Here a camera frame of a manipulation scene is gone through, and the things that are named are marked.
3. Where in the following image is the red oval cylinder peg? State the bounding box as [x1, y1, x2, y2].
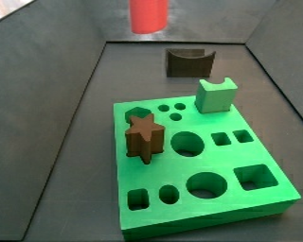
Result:
[128, 0, 170, 34]

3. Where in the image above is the green shape sorter board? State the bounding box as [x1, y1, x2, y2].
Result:
[113, 96, 301, 240]

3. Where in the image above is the brown star peg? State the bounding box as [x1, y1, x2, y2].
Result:
[125, 113, 166, 164]

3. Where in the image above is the green notched block peg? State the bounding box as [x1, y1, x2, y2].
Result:
[195, 78, 238, 113]

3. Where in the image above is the black curved peg holder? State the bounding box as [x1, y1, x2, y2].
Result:
[166, 48, 216, 78]

